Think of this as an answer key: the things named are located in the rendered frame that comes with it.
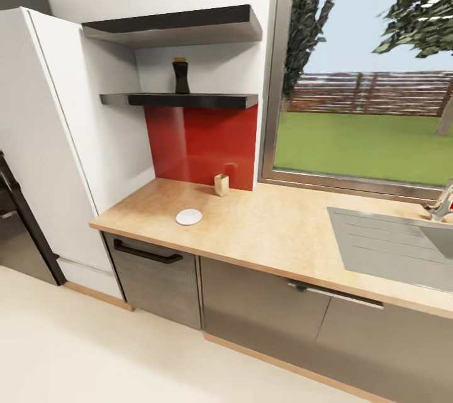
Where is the bottle of coffee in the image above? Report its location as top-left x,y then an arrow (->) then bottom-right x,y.
173,57 -> 191,94

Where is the saucer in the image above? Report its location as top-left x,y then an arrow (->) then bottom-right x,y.
176,209 -> 202,225

